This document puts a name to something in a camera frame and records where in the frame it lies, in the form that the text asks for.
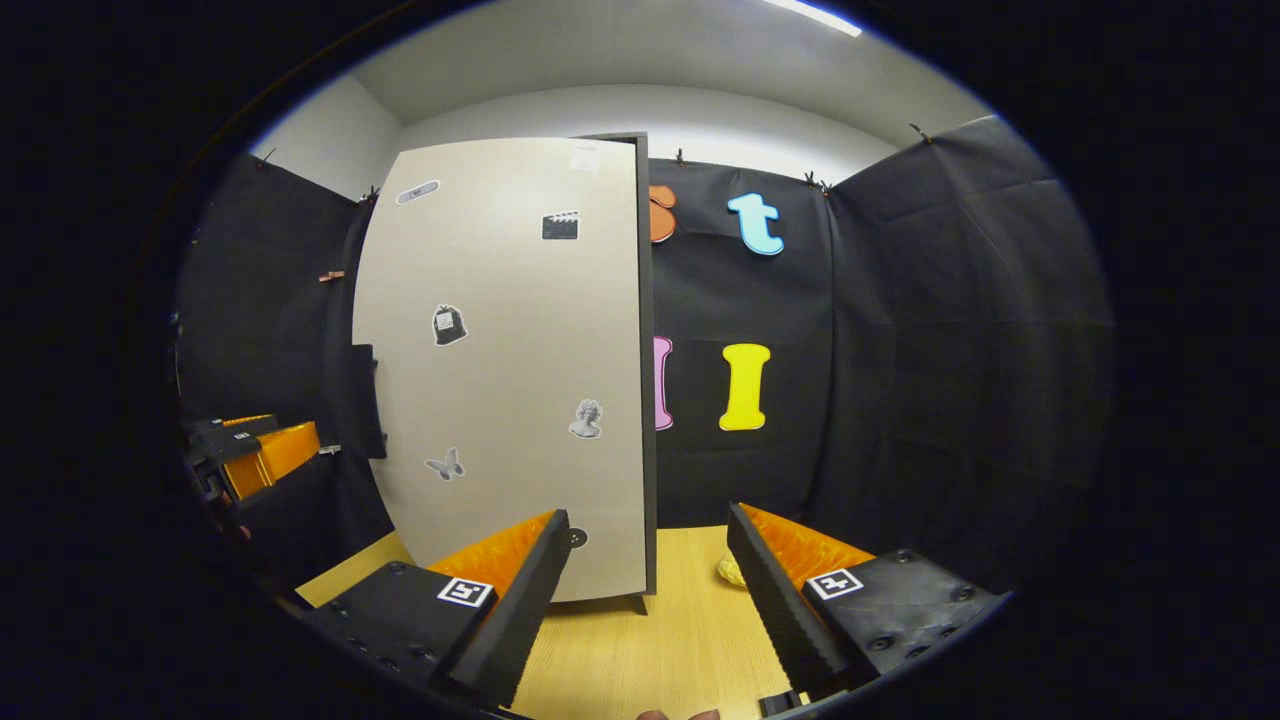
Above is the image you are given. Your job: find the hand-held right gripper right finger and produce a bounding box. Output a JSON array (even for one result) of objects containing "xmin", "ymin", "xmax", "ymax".
[{"xmin": 726, "ymin": 502, "xmax": 1004, "ymax": 701}]

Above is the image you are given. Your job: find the long ceiling light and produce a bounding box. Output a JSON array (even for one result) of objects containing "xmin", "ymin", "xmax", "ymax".
[{"xmin": 760, "ymin": 0, "xmax": 864, "ymax": 39}]

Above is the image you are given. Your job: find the dark grey cabinet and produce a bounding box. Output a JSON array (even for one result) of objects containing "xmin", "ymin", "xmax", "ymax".
[{"xmin": 575, "ymin": 132, "xmax": 660, "ymax": 615}]

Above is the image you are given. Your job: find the beige cabinet door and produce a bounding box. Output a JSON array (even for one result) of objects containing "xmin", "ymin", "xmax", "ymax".
[{"xmin": 352, "ymin": 137, "xmax": 647, "ymax": 604}]

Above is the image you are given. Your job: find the black cabinet door handle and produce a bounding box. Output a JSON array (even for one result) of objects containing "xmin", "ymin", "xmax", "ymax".
[{"xmin": 349, "ymin": 343, "xmax": 389, "ymax": 462}]

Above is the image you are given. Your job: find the black backdrop cloth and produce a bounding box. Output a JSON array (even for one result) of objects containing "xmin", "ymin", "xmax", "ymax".
[{"xmin": 175, "ymin": 115, "xmax": 1116, "ymax": 601}]

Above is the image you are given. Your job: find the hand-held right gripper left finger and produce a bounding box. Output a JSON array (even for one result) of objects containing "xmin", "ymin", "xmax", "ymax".
[{"xmin": 300, "ymin": 508, "xmax": 573, "ymax": 709}]

